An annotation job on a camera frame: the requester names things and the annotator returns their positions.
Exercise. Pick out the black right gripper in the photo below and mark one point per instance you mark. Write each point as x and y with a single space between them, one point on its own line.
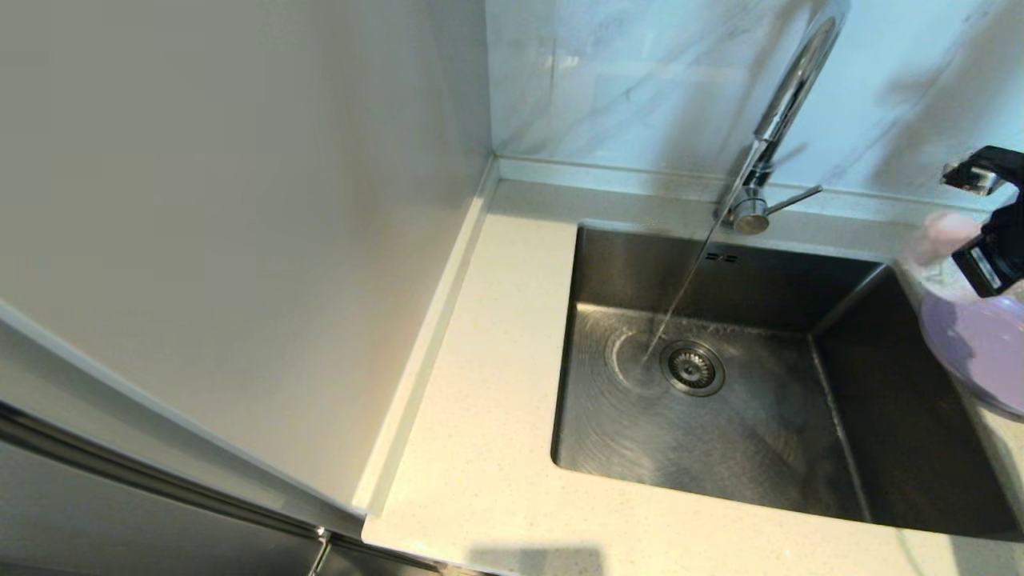
1012 240

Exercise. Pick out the pink bowl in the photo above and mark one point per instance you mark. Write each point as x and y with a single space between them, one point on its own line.
940 236

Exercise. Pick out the purple plate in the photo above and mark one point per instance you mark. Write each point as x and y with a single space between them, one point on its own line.
980 344

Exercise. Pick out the chrome kitchen faucet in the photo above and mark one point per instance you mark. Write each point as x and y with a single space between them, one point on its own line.
792 88

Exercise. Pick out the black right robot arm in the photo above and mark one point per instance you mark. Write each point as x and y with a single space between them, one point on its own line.
996 164

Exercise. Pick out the stainless steel sink basin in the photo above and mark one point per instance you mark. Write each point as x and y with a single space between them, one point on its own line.
720 456

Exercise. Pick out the running water stream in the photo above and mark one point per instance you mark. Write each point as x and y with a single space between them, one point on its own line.
677 296

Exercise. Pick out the round metal drain strainer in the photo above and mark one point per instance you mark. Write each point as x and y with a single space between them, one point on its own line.
693 368

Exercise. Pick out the white tall cabinet side panel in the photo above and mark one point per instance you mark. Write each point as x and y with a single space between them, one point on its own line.
240 200

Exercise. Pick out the chrome door trim bar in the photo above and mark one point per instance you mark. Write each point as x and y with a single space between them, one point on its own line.
160 482

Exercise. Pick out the grey steel appliance door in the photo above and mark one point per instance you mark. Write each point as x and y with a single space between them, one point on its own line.
120 536

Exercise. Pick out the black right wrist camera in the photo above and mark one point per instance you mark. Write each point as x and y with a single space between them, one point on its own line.
982 270

